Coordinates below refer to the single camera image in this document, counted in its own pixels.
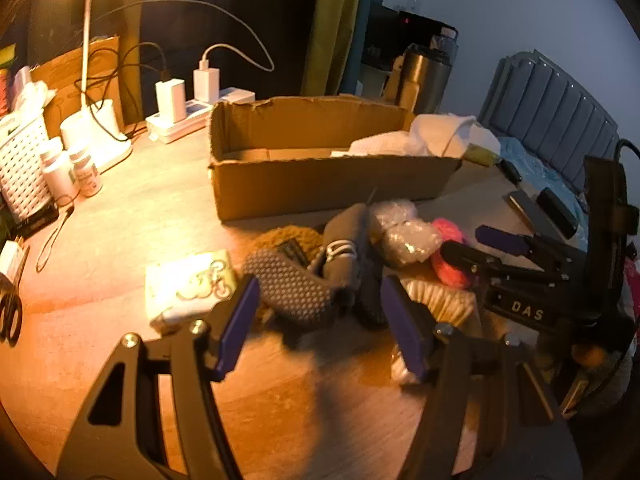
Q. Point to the yellow-green curtain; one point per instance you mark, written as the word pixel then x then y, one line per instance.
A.
pixel 332 25

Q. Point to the white plastic bag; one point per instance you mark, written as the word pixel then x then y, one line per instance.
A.
pixel 32 92

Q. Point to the white wall switch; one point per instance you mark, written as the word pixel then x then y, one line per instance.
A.
pixel 415 3

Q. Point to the white towel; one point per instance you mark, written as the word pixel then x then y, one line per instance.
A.
pixel 440 132

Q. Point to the small black device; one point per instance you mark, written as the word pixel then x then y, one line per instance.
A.
pixel 511 171

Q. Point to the grey padded headboard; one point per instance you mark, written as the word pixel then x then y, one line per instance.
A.
pixel 550 110

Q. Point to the white desk lamp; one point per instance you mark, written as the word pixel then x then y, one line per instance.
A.
pixel 100 130

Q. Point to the white power strip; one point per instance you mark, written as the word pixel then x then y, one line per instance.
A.
pixel 170 130

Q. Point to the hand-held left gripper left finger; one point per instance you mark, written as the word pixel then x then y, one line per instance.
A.
pixel 240 320

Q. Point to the black scissors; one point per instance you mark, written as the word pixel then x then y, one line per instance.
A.
pixel 12 320

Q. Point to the white pill bottle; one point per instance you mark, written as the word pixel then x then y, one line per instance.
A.
pixel 57 175

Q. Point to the brown fuzzy pouch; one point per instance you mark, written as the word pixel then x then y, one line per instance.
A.
pixel 277 237

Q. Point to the black appliance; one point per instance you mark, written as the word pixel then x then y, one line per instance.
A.
pixel 415 27

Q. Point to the white woven basket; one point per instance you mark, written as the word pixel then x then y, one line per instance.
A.
pixel 22 160

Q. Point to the grey dotted sock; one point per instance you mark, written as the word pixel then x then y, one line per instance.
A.
pixel 290 285

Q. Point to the white packet with rings print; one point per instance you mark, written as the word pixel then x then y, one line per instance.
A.
pixel 175 290

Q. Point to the brown cardboard box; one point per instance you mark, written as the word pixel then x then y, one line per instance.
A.
pixel 325 185

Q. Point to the stack of colourful packets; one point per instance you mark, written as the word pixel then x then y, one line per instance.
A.
pixel 6 80

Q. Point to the clear plastic bottle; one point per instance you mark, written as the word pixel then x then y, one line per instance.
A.
pixel 445 40

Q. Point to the steel thermos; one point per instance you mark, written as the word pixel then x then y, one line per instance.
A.
pixel 425 80

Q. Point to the light blue blanket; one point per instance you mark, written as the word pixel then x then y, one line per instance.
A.
pixel 530 160

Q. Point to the grey phone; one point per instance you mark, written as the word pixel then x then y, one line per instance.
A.
pixel 527 212

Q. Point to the pink fluffy ball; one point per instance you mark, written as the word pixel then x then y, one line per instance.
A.
pixel 447 270

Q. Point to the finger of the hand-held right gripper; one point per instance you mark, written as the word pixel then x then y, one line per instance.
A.
pixel 500 239
pixel 460 255

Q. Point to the white paper sheet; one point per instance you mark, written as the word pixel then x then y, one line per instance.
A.
pixel 487 137

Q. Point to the brown paper bag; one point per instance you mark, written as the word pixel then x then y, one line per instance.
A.
pixel 60 75

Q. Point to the dark grey striped sock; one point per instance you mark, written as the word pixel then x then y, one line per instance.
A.
pixel 345 225

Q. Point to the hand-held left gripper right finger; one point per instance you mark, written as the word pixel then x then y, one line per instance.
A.
pixel 402 330

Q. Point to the yellow packet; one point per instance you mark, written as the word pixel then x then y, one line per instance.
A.
pixel 482 155

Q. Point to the cotton swab pack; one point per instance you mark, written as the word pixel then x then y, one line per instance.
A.
pixel 445 305

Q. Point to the red label pill bottle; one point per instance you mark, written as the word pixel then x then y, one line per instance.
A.
pixel 87 175

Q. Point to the small white box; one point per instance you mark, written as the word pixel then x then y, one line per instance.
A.
pixel 12 262

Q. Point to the black flat box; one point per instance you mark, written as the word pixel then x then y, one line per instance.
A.
pixel 35 222

